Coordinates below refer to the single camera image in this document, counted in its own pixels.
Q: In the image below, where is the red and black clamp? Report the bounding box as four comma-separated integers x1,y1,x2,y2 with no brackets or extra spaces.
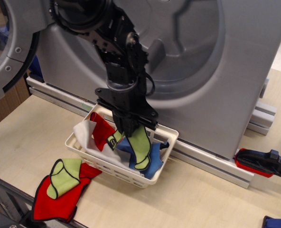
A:
234,148,281,178

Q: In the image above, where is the white plastic laundry basket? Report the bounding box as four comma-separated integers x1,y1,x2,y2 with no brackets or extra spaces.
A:
65,105,178,189

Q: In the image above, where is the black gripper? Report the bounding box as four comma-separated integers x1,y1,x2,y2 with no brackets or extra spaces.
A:
95,82,159,137

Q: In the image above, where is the grey washing machine door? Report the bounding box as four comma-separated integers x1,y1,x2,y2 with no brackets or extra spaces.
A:
0,0,53,99

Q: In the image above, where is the green cloth on table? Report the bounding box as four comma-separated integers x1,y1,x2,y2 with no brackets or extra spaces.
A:
47,159,82,200

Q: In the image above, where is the green felt sock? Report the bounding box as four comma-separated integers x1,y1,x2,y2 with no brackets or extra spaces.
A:
106,125,151,171

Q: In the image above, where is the red cloth on table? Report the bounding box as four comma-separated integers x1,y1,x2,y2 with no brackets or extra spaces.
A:
31,163,102,223

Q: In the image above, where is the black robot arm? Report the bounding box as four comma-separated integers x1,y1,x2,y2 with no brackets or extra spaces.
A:
49,0,158,137

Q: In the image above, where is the red cloth in basket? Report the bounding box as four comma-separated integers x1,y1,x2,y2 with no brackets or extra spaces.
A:
90,112,115,151

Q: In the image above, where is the white cloth in basket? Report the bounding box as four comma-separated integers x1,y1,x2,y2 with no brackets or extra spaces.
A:
73,119,144,177

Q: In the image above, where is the blue cloth in basket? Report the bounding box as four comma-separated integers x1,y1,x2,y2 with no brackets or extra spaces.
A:
116,138,169,179

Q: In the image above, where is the blue clamp at corner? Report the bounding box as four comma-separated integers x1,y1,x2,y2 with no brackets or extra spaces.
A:
262,216,281,228

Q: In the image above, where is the aluminium extrusion rail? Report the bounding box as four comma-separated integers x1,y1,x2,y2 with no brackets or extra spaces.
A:
27,77,277,188

